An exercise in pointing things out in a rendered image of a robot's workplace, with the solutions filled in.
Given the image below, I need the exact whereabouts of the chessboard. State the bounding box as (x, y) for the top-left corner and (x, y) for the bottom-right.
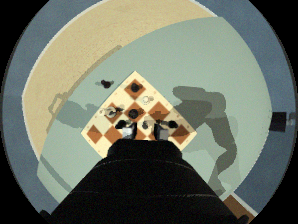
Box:
(81, 71), (197, 158)

